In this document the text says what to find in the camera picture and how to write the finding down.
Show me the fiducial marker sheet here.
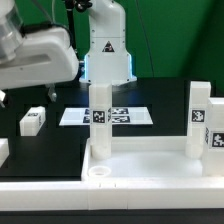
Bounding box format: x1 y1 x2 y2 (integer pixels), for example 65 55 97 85
59 107 153 126

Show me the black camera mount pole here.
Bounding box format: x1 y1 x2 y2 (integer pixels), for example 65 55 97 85
63 0 92 53

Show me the white left obstacle block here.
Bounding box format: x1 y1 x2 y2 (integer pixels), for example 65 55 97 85
0 138 9 167

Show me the white desk top tray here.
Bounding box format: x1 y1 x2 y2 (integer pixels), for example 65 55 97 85
81 136 224 185

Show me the white front obstacle rail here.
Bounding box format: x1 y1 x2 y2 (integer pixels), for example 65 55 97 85
0 178 224 211

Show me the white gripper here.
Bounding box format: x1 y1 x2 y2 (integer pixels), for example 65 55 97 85
0 27 79 108

